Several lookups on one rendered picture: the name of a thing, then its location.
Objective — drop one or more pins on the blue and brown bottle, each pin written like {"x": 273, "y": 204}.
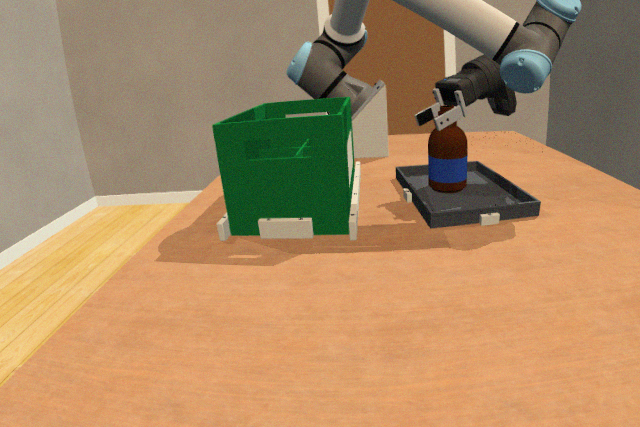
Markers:
{"x": 447, "y": 159}

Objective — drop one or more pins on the green crate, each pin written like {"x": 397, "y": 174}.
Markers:
{"x": 314, "y": 186}

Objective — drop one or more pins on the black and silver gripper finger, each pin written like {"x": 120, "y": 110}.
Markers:
{"x": 431, "y": 112}
{"x": 451, "y": 116}

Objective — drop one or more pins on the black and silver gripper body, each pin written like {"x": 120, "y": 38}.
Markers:
{"x": 479, "y": 79}

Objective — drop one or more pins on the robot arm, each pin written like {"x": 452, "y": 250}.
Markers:
{"x": 525, "y": 55}

